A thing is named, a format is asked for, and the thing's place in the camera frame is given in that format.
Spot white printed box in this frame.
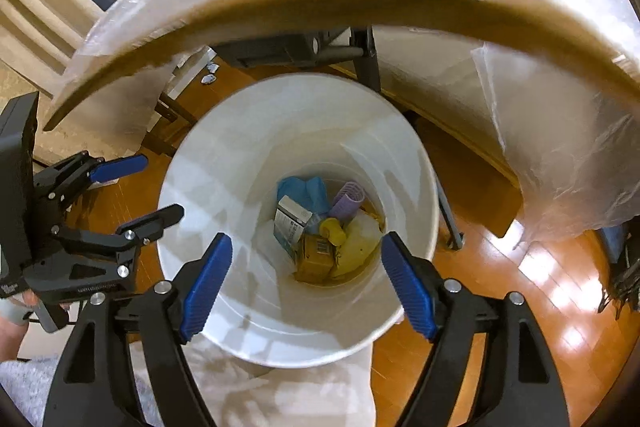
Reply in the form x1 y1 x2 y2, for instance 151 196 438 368
272 196 313 258

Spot white floor cloth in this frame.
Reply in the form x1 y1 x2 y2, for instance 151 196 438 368
127 332 378 427

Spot blue drawstring bag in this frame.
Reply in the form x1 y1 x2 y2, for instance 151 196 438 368
277 176 328 215

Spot wooden table with plastic cover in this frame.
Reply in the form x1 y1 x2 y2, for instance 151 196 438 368
65 0 640 243

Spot white board with wooden edge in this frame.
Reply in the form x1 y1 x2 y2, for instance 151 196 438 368
372 24 526 238

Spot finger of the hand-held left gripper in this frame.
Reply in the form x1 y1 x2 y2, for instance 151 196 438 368
25 203 186 308
32 151 150 212

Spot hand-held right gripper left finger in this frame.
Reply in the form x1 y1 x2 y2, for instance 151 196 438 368
42 232 235 427

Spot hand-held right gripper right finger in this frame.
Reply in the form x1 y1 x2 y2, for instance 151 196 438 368
380 231 571 427

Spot dark wooden furniture leg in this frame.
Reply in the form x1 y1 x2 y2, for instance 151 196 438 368
150 94 195 158

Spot purple hair roller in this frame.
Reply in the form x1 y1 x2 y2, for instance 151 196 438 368
327 181 366 220

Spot person's grey pants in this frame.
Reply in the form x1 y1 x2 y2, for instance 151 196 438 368
0 354 161 427

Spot yellow cardboard box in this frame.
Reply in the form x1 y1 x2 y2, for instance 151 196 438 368
295 232 338 283

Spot round wooden table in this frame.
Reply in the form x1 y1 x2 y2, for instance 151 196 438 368
42 0 640 132

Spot black bag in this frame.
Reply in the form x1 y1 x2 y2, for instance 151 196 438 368
597 227 640 314

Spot white round bin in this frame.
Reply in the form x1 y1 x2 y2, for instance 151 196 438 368
156 74 441 369

